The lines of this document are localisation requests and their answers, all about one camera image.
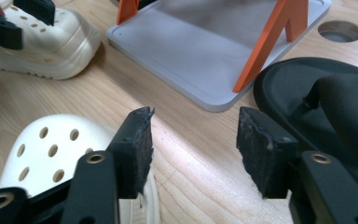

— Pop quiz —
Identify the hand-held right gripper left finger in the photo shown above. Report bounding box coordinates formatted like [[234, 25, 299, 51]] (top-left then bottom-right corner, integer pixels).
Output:
[[106, 106, 156, 200]]

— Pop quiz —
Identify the cream clog shoe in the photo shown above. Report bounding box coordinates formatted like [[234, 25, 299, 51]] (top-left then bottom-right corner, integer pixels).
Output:
[[0, 113, 162, 224], [0, 0, 103, 81]]

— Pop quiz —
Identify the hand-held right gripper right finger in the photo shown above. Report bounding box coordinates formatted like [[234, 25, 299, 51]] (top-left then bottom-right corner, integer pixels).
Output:
[[236, 105, 300, 200]]

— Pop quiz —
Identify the black flip-flop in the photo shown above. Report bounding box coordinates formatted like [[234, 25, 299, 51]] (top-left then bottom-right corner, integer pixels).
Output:
[[253, 56, 358, 200]]

